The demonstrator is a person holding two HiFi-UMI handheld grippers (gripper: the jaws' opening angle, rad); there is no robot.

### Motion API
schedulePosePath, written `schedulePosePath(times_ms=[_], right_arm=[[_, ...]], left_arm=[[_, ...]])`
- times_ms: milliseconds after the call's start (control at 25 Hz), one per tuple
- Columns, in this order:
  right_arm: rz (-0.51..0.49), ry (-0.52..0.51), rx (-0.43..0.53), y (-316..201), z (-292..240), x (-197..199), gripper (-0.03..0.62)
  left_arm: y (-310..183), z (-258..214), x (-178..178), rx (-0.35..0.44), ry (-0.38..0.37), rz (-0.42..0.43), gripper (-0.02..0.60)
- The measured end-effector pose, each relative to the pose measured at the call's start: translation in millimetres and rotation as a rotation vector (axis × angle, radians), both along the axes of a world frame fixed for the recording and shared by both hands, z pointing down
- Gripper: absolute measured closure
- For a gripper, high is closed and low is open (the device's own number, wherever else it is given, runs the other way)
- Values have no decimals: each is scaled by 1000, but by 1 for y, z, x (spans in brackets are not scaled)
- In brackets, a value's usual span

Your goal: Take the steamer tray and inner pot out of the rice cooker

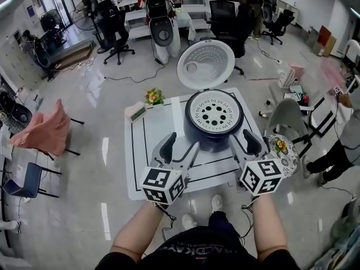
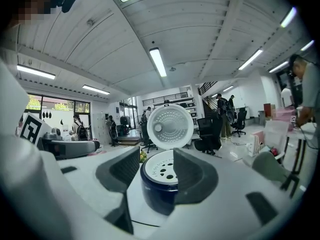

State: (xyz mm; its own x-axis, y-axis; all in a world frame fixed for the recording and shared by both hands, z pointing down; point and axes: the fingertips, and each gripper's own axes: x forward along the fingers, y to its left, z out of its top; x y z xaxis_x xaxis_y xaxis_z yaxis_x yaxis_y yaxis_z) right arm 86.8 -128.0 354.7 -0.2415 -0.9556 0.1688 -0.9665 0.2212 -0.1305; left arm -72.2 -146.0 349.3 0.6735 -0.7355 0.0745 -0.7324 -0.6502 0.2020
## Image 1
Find pink digital clock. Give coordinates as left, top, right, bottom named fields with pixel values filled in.
left=125, top=101, right=147, bottom=123

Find white shelf unit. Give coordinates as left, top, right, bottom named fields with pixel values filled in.
left=114, top=0, right=212, bottom=41

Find chair draped with pink cloth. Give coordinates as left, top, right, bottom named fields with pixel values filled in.
left=8, top=98, right=85, bottom=161

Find pink box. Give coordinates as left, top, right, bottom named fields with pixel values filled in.
left=289, top=63, right=304, bottom=80

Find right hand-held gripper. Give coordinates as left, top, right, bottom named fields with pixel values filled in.
left=229, top=129, right=283, bottom=198

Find person's left forearm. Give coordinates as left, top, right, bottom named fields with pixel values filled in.
left=111, top=201, right=164, bottom=257

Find grey-green plastic chair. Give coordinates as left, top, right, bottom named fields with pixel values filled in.
left=258, top=98, right=313, bottom=157

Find person's right white shoe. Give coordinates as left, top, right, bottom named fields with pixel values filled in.
left=210, top=194, right=224, bottom=213

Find black office chair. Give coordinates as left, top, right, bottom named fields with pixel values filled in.
left=209, top=0, right=255, bottom=75
left=261, top=8, right=296, bottom=46
left=100, top=6, right=136, bottom=66

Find black standing fan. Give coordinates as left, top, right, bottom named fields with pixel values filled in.
left=72, top=3, right=106, bottom=53

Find white perforated basket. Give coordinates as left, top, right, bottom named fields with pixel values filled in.
left=278, top=67, right=296, bottom=88

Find person's right forearm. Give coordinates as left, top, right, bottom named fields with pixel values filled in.
left=251, top=192, right=287, bottom=261

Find person's black t-shirt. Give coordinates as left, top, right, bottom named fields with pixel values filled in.
left=95, top=226, right=302, bottom=270

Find navy rice cooker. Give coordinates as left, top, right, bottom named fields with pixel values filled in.
left=177, top=39, right=245, bottom=154

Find person's white shoe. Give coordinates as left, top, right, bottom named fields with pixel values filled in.
left=182, top=214, right=197, bottom=231
left=210, top=194, right=224, bottom=213

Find white perforated steamer tray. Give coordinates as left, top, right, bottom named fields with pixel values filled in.
left=190, top=92, right=240, bottom=129

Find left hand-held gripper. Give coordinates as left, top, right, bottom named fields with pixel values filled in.
left=139, top=132, right=201, bottom=206

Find person's dark trousers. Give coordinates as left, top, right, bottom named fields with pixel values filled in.
left=208, top=211, right=240, bottom=237

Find person's left white shoe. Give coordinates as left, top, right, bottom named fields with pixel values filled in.
left=182, top=214, right=197, bottom=231

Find blue chair with black legs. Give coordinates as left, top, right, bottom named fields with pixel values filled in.
left=2, top=161, right=62, bottom=199

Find potted orange flowers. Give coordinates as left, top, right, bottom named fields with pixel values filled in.
left=145, top=87, right=165, bottom=106

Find wooden step platform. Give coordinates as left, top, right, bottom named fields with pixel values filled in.
left=55, top=42, right=93, bottom=70

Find floral round stool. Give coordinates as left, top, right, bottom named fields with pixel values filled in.
left=265, top=135, right=299, bottom=177

